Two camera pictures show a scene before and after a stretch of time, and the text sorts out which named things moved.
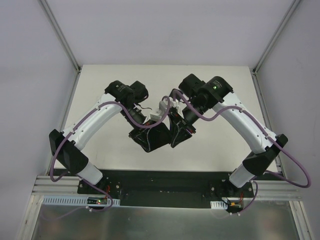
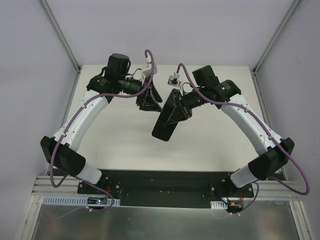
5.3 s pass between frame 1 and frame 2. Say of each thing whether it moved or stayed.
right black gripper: moved
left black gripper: moved
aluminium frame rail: stayed
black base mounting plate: stayed
